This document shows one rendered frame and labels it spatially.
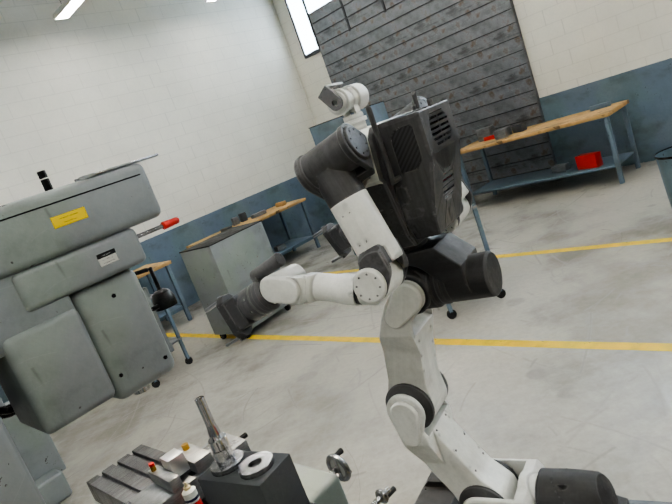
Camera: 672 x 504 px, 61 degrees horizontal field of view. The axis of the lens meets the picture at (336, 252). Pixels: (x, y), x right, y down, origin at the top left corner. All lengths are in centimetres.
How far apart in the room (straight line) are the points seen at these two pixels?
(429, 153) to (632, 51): 723
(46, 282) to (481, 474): 125
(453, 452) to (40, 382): 108
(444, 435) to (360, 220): 75
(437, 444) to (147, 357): 84
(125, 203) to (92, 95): 758
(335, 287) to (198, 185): 836
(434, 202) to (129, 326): 88
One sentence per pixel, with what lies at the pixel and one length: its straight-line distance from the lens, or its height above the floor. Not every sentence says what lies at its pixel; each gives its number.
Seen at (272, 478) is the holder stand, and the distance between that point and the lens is 144.
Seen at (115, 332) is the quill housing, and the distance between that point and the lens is 165.
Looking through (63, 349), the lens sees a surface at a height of 152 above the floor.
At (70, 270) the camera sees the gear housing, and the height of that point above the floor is 169.
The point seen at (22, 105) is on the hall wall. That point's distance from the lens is 884.
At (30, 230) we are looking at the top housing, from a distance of 156.
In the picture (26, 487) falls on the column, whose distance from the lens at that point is 149.
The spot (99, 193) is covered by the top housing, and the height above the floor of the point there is 184.
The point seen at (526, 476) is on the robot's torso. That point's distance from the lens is 175.
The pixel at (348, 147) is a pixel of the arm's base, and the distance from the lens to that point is 119.
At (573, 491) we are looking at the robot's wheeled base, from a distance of 169.
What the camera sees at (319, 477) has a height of 72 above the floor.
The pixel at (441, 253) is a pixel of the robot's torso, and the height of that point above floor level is 143.
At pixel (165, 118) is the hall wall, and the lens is 959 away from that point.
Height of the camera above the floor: 179
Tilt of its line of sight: 12 degrees down
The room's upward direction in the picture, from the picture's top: 20 degrees counter-clockwise
